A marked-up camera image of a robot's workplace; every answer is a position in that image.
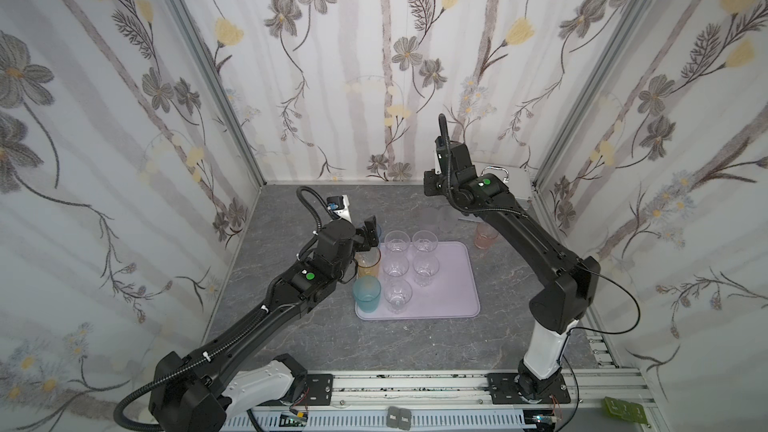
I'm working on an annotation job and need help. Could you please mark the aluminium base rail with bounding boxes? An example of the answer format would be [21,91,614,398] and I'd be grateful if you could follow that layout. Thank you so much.
[292,368,660,418]

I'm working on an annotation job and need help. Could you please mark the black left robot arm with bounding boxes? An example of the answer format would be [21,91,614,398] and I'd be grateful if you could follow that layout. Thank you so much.
[113,216,379,431]

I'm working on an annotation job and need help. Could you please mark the clear tall tumbler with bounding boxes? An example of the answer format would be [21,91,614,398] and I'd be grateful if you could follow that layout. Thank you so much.
[411,230,439,254]
[412,251,440,287]

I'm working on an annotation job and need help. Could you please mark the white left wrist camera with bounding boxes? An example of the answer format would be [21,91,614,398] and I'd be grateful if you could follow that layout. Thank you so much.
[326,195,352,223]

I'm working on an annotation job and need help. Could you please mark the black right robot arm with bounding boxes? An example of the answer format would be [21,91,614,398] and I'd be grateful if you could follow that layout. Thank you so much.
[424,137,602,403]

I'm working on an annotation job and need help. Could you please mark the silver metal first-aid case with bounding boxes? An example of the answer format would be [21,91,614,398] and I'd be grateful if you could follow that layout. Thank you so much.
[482,164,533,201]

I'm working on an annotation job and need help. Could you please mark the white slotted cable duct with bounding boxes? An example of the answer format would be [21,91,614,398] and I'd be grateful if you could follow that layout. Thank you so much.
[223,410,536,431]

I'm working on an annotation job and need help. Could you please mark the clear faceted glass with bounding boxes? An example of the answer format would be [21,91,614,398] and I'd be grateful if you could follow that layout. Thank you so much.
[384,230,411,254]
[382,252,410,277]
[384,278,413,314]

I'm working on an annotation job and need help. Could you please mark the lilac plastic tray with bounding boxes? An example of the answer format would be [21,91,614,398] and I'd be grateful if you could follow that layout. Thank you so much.
[355,241,481,321]

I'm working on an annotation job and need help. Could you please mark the yellow plastic tumbler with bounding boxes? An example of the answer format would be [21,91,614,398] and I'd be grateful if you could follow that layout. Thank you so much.
[355,248,381,278]

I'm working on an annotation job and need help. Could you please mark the green circuit board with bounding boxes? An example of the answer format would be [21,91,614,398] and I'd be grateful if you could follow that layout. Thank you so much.
[602,397,649,425]

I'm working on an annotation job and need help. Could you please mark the pink plastic cup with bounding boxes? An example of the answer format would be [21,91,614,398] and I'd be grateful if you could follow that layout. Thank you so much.
[474,222,499,250]

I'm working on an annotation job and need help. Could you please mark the teal dotted plastic tumbler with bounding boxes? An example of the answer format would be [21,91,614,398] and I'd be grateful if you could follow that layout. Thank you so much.
[353,276,381,313]

